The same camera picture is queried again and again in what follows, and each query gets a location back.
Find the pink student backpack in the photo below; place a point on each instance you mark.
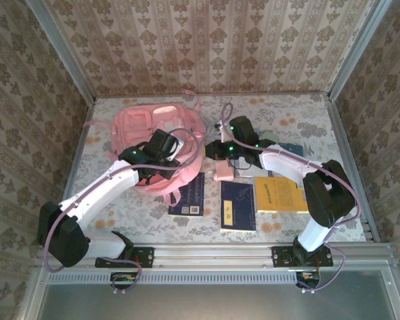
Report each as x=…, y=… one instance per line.
x=136, y=120

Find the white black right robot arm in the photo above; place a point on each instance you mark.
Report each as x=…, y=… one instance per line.
x=323, y=196

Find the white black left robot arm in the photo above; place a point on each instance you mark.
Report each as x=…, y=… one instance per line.
x=100, y=196

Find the pale green round object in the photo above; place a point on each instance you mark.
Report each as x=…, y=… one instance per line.
x=270, y=136

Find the teal blue notebook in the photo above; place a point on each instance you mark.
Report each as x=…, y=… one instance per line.
x=291, y=149

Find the dark blue book QR codes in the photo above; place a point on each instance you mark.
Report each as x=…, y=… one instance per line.
x=190, y=200

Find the floral patterned table cover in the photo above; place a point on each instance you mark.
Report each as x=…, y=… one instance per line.
x=146, y=226

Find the dark blue book yellow label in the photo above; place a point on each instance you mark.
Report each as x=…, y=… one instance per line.
x=238, y=206

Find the small black controller board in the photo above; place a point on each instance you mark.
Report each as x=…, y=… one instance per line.
x=308, y=280
x=123, y=280

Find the grey metal sheet panel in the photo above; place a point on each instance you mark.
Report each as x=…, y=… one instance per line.
x=220, y=303

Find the aluminium table side rail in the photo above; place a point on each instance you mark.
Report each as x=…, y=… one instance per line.
x=74, y=166
x=340, y=133

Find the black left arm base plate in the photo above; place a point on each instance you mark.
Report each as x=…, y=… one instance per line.
x=146, y=256

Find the aluminium front mounting rail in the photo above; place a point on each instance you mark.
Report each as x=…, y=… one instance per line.
x=213, y=255

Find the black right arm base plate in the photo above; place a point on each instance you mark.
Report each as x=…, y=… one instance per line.
x=280, y=256

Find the aluminium frame post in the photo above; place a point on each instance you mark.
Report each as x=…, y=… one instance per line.
x=356, y=50
x=61, y=50

